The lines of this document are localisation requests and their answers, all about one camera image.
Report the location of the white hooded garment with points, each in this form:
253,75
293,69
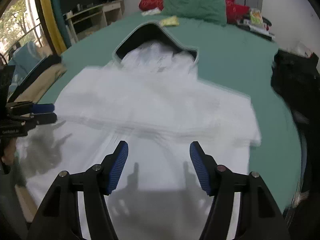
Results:
150,97

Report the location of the green pillow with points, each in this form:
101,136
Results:
213,11

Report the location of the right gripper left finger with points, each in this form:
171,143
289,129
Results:
58,215

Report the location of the yellow curtain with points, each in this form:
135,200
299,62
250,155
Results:
54,33

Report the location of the blue covered table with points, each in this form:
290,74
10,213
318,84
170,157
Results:
24,60

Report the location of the green bed sheet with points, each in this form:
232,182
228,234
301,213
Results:
229,57

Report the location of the stack of books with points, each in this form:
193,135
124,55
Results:
261,31

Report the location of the person's left hand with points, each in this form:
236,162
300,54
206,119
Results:
9,152

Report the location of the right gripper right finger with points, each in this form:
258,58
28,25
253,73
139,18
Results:
259,215

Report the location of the beige garment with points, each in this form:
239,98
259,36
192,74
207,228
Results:
40,86

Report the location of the black clothes pile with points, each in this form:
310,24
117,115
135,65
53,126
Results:
296,79

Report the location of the black computer monitor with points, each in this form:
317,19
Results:
68,5

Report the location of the white paper near pillow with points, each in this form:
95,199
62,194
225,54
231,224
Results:
151,12

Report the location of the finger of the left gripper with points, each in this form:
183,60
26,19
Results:
44,118
42,108

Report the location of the snack bag on books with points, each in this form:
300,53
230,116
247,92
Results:
256,17

